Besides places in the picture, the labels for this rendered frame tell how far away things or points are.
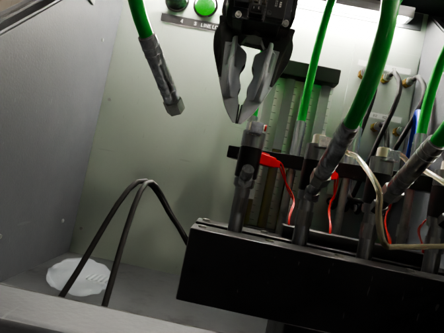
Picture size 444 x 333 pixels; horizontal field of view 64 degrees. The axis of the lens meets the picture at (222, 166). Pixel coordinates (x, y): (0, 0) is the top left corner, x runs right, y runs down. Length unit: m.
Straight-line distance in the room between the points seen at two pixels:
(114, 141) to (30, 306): 0.56
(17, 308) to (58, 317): 0.02
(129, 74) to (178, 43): 0.12
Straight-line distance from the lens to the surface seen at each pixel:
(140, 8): 0.35
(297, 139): 0.60
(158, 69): 0.38
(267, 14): 0.37
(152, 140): 0.74
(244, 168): 0.40
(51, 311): 0.23
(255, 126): 0.40
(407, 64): 0.83
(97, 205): 0.77
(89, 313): 0.23
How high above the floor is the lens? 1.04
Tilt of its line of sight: 2 degrees up
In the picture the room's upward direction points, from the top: 12 degrees clockwise
